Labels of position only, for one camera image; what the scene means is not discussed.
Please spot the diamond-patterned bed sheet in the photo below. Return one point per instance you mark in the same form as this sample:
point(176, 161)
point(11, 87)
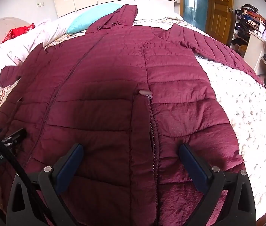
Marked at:
point(62, 40)

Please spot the cluttered storage shelf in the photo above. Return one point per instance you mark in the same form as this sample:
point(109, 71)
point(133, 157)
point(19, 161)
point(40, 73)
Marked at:
point(245, 21)

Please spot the white desk unit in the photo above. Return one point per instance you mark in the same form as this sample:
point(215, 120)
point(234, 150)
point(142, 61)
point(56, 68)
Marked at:
point(253, 49)

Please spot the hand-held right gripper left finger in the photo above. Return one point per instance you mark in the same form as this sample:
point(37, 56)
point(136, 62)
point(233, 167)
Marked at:
point(69, 164)

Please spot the pink floral blanket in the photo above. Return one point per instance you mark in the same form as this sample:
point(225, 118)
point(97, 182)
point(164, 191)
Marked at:
point(5, 51)

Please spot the teal glass door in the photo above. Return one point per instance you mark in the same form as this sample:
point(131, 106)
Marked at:
point(198, 11)

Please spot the white wall socket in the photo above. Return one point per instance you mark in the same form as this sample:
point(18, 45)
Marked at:
point(40, 4)

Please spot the maroon puffer jacket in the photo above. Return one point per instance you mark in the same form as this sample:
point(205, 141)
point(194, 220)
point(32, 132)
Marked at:
point(114, 75)

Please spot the red glitter cloth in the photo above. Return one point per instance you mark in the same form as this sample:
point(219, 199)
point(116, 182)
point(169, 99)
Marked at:
point(17, 31)

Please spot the brown wooden door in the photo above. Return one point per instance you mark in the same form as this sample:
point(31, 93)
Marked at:
point(220, 11)

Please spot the white pillow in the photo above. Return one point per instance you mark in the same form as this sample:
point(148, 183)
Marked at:
point(174, 16)

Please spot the teal pillow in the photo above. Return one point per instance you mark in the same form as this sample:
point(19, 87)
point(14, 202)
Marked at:
point(85, 20)

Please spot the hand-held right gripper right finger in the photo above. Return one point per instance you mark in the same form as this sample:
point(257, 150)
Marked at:
point(194, 166)

